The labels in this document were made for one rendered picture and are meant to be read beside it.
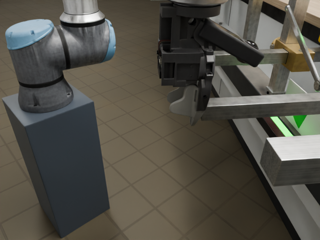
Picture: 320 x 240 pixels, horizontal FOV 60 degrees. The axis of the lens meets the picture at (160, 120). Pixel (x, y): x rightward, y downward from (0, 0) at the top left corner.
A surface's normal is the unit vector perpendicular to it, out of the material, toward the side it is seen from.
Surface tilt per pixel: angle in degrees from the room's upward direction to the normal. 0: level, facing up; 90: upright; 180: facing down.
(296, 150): 0
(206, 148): 0
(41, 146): 90
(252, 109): 90
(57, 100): 70
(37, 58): 90
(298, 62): 90
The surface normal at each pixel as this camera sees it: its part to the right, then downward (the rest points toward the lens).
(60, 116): 0.65, 0.42
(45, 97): 0.39, 0.19
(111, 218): 0.00, -0.83
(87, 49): 0.47, 0.45
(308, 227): -1.00, 0.05
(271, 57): 0.10, 0.55
